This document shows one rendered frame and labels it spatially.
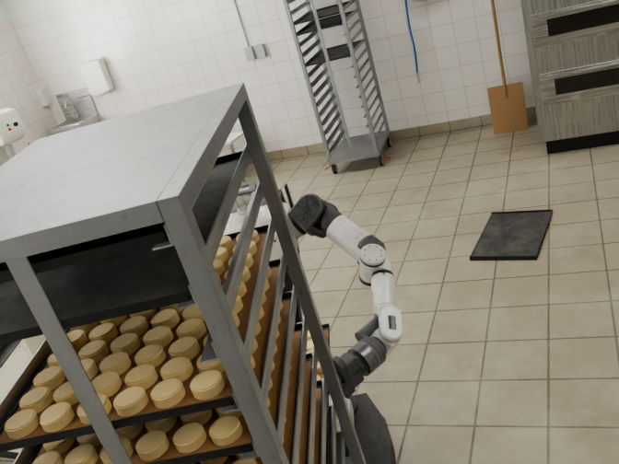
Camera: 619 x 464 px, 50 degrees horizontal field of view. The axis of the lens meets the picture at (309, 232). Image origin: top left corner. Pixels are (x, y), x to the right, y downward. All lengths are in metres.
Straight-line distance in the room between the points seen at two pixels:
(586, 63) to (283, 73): 2.95
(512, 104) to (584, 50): 1.10
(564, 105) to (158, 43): 4.11
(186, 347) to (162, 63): 6.38
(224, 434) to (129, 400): 0.15
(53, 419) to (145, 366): 0.16
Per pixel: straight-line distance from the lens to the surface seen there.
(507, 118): 6.23
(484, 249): 4.29
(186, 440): 1.08
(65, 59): 8.06
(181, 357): 1.10
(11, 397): 1.25
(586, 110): 5.46
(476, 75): 6.43
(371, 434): 2.87
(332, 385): 1.72
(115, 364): 1.17
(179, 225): 0.84
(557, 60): 5.34
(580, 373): 3.25
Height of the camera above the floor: 2.06
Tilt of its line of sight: 23 degrees down
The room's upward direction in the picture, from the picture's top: 17 degrees counter-clockwise
